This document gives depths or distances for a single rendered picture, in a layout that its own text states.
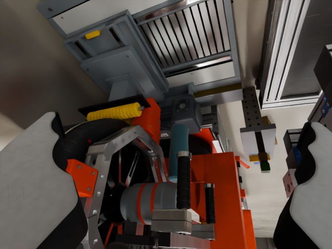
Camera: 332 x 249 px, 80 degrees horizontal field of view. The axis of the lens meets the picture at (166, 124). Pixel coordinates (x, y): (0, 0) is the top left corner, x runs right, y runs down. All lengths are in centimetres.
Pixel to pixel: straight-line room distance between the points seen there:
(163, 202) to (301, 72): 91
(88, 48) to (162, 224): 88
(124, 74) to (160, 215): 76
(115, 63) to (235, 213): 92
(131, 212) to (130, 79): 67
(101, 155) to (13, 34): 108
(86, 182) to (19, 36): 113
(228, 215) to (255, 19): 96
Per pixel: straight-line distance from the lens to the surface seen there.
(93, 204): 56
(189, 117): 106
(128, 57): 101
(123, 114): 83
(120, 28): 103
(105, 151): 59
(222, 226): 107
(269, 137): 120
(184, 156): 56
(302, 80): 127
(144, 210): 71
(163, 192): 69
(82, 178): 53
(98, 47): 113
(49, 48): 147
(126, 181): 87
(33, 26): 141
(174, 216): 52
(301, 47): 110
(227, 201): 108
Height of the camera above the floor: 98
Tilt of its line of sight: 31 degrees down
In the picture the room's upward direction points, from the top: 176 degrees counter-clockwise
